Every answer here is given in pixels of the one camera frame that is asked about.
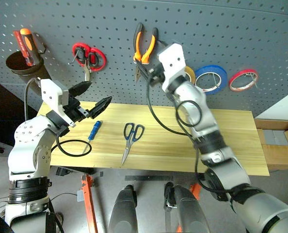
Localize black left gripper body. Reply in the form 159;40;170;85
61;96;90;124

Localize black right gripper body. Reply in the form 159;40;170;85
147;63;166;85

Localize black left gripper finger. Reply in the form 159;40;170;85
87;96;112;119
68;81;93;99

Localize orange handled pliers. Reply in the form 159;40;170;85
133;22;159;83

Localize metal pegboard hook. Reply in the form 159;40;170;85
68;48;80;65

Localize yellow tape roll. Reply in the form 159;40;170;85
184;66;196;84

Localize grey pegboard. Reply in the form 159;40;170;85
0;0;288;117

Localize blue tape roll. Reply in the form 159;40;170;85
194;65;228;95

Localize red tape roll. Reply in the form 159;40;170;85
228;69;259;93

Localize brown round tool cup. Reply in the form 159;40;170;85
5;50;54;86

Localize orange table leg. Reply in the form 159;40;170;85
80;173;98;233
190;183;202;200

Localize dark rounded robot leg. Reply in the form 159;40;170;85
163;182;210;233
109;184;138;233

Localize cardboard box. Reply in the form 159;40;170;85
254;117;288;170

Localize red handled scissors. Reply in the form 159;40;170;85
72;43;108;82

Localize blue handled screwdriver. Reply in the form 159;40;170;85
82;120;103;154

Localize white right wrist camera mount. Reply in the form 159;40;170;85
158;43;186;92

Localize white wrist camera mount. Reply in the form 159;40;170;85
158;43;186;92
40;79;77;128

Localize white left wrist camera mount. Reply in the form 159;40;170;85
40;79;77;128

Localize blue black handled scissors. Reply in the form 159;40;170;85
120;122;145;167

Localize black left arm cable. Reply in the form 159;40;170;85
24;77;93;157

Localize orange black handled screwdriver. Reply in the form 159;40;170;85
19;28;39;67

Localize red handled tool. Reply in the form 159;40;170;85
13;31;30;65

